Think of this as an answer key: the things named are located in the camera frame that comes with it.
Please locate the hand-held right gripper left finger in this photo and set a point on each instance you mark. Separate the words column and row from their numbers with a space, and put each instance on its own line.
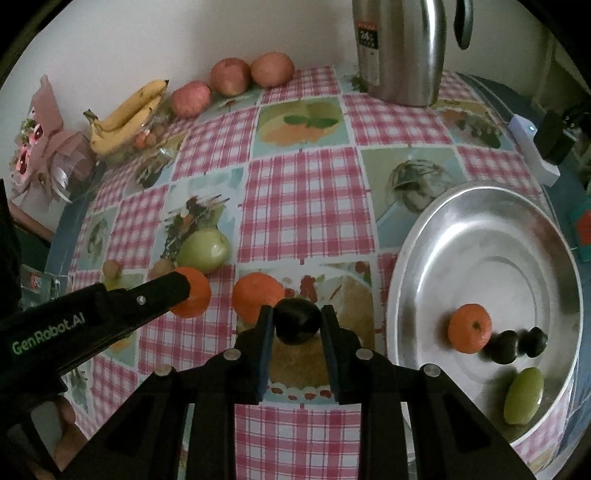
column 263, row 364

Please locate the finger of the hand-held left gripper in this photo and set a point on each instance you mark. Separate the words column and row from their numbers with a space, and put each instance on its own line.
column 152, row 295

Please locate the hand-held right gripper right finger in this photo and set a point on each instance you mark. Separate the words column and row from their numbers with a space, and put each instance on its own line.
column 333, row 364

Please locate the small brown round fruit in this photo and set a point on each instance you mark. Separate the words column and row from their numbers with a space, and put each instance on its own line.
column 162, row 268
column 111, row 270

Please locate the orange tangerine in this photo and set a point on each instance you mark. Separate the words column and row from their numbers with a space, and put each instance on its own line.
column 198, row 300
column 469, row 327
column 254, row 293

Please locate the dark plum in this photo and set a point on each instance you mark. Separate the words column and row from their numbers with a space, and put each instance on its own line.
column 298, row 321
column 502, row 347
column 534, row 341

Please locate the green mango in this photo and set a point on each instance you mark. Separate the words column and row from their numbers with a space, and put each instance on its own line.
column 524, row 394
column 203, row 249

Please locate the round steel plate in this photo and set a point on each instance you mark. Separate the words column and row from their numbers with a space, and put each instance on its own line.
column 498, row 277

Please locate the person's left hand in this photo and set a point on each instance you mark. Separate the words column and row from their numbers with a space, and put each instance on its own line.
column 69, row 436

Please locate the clear plastic bag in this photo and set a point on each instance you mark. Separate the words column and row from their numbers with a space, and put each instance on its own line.
column 154, row 141

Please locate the pink flower bouquet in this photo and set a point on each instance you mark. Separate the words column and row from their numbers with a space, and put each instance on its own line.
column 51, row 147

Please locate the yellow banana bunch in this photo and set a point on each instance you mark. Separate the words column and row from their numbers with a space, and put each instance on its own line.
column 124, row 117

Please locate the red apple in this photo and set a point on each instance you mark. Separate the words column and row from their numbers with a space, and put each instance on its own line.
column 191, row 99
column 272, row 69
column 231, row 76

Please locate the teal tissue pack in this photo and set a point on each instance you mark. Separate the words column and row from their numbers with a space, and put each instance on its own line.
column 582, row 233

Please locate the white power strip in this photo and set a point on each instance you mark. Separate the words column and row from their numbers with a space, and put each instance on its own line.
column 531, row 143

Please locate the blue cloth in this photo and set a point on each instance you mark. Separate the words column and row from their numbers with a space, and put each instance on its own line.
column 489, row 97

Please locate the black charger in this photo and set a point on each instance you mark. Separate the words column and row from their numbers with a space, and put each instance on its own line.
column 554, row 138

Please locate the stainless steel kettle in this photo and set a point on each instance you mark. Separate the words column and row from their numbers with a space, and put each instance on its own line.
column 411, row 50

